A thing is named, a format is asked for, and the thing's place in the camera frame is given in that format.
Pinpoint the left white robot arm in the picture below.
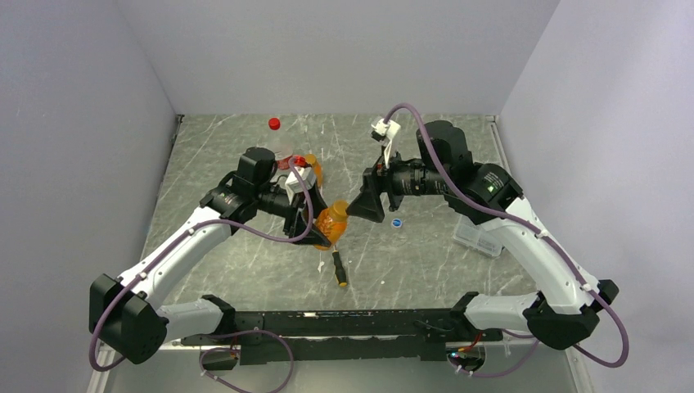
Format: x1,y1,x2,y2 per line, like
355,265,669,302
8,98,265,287
88,147,330,372

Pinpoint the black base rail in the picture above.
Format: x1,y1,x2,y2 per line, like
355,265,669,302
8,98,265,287
181,308,502,365

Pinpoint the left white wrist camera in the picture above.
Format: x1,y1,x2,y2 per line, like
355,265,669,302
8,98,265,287
284,156,318,202

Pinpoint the purple cable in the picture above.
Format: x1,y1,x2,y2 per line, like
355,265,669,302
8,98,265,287
381,104,631,368
88,162,317,373

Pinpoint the orange juice bottle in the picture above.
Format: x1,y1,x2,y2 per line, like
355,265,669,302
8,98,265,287
314,205,349,251
304,154,324,188

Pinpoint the red bottle cap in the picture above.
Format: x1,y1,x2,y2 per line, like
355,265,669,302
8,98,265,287
268,117,282,130

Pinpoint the clear plastic box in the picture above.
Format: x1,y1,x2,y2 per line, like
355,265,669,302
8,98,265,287
453,215,503,258

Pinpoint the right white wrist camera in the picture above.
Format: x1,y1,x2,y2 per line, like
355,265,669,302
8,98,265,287
371,118,402,168

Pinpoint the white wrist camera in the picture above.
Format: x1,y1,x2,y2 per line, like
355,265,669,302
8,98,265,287
371,118,402,168
284,156,318,202

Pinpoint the black yellow screwdriver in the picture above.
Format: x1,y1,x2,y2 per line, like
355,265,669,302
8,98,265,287
331,246,349,287

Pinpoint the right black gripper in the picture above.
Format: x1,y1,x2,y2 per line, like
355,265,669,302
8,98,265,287
345,143,451,222

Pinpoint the aluminium frame rail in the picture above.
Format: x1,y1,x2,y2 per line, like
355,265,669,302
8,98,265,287
86,336,240,393

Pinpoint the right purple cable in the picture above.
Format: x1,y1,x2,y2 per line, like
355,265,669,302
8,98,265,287
381,104,631,368

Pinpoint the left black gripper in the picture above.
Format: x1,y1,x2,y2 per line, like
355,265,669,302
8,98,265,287
255,178,336,246

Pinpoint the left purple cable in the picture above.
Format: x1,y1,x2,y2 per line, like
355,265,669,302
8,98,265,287
88,162,317,373

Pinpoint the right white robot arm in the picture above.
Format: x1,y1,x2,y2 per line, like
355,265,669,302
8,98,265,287
347,120,619,350

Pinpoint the clear red-label bottle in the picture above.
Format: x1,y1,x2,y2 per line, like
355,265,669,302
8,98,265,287
268,126,294,171

